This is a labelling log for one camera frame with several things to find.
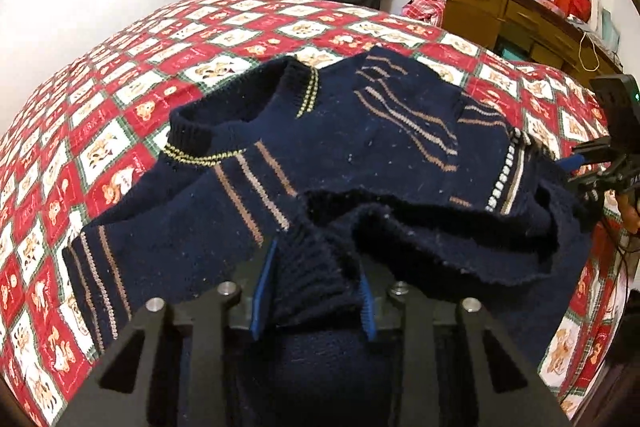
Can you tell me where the person's right hand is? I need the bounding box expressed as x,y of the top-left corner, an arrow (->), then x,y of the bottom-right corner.
618,192 -> 640,234

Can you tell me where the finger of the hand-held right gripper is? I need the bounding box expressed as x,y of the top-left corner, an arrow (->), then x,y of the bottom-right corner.
570,138 -> 623,170
575,167 -> 640,198

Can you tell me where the pale teal bag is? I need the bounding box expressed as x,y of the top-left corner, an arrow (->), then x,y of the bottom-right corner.
599,9 -> 621,56

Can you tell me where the red checked bedspread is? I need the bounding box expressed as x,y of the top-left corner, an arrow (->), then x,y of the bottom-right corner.
0,0 -> 636,427

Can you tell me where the white cable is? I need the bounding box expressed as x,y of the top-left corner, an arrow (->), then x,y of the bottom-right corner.
578,32 -> 601,74

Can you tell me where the small red gift bag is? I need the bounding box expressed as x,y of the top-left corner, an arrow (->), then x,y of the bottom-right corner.
570,0 -> 594,23

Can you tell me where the red plaid bag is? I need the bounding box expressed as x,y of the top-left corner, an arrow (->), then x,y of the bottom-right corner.
401,0 -> 447,28

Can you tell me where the black cable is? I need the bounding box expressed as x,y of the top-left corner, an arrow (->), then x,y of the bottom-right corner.
599,207 -> 635,313

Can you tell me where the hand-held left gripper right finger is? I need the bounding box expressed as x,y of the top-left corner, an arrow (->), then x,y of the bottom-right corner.
360,271 -> 572,427

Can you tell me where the navy patterned knit sweater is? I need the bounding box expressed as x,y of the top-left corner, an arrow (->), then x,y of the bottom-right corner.
62,46 -> 608,427

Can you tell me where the brown wooden dresser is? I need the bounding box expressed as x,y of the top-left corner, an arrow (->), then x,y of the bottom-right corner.
440,0 -> 626,76

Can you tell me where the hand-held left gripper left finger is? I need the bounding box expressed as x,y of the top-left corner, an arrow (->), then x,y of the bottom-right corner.
65,239 -> 281,427

